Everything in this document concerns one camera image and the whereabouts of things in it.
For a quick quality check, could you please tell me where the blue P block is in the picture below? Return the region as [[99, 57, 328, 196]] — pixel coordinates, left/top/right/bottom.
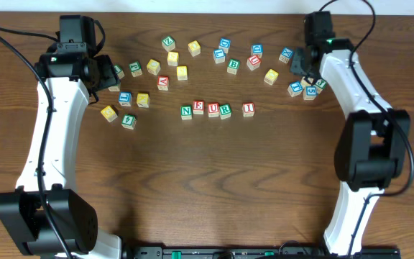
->
[[300, 76, 314, 88]]

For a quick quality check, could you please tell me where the red I block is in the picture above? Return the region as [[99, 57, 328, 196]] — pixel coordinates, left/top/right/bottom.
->
[[242, 102, 255, 117]]

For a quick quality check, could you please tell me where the green N block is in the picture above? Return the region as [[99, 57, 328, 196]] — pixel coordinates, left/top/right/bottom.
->
[[180, 105, 193, 120]]

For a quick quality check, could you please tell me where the green R block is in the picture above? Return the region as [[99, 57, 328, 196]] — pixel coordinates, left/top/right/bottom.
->
[[219, 104, 232, 119]]

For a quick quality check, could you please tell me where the red E block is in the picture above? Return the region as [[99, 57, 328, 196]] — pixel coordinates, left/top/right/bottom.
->
[[193, 100, 205, 114]]

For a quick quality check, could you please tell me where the red u block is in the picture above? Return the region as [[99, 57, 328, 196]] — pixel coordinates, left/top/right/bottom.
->
[[207, 102, 219, 118], [247, 55, 262, 71]]

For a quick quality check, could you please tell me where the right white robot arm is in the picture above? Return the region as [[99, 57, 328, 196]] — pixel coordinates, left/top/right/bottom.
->
[[290, 10, 414, 258]]

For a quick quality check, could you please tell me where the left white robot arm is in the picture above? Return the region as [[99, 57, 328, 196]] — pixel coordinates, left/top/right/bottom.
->
[[0, 15, 127, 258]]

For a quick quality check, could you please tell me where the green 7 block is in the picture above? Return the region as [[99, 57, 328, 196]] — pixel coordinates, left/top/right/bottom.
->
[[114, 65, 124, 79]]

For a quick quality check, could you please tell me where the green V block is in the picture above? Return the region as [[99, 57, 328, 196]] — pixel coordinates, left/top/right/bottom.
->
[[108, 83, 121, 92]]

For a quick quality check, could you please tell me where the blue X block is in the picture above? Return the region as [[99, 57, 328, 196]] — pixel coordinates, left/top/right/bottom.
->
[[279, 47, 294, 63]]

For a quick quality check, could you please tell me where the green J block right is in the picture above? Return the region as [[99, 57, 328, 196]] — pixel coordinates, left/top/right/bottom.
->
[[314, 79, 327, 94]]

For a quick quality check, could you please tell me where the blue L block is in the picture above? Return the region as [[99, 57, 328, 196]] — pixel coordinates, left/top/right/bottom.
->
[[119, 92, 132, 106]]

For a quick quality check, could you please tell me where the blue T block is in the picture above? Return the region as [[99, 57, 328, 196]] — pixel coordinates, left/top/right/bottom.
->
[[287, 81, 303, 97]]

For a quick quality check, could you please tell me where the blue 5 block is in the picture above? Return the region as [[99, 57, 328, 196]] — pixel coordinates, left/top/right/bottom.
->
[[303, 86, 318, 101]]

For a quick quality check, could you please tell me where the yellow C block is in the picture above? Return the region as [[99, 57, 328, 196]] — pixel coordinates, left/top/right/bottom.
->
[[101, 105, 118, 122]]

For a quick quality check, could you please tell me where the yellow block beside L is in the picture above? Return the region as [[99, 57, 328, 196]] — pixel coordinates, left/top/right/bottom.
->
[[137, 93, 150, 108]]

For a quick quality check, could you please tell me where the yellow O block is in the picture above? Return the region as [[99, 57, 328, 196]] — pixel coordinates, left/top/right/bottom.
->
[[147, 59, 161, 76]]

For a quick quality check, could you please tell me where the green 4 block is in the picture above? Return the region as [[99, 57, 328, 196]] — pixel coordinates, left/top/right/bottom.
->
[[121, 114, 137, 130]]

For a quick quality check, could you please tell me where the blue D block right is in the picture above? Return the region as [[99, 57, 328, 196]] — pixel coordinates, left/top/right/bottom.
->
[[251, 44, 263, 58]]

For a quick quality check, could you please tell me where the blue d block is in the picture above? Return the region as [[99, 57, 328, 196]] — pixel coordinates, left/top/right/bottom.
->
[[251, 44, 263, 58], [218, 37, 231, 54]]

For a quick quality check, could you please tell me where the yellow S block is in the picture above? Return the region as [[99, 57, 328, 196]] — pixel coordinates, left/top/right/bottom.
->
[[167, 51, 179, 66]]

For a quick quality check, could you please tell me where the green Z block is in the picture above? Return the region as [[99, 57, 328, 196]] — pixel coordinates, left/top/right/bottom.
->
[[162, 35, 176, 52]]

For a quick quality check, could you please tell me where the green B block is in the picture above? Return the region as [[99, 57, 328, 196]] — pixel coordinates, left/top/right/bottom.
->
[[227, 58, 241, 75]]

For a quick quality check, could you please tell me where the blue D block left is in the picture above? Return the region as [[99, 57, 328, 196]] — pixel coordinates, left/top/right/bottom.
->
[[218, 37, 231, 54]]

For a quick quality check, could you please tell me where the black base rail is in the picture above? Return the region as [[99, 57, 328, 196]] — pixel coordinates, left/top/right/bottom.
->
[[120, 245, 402, 259]]

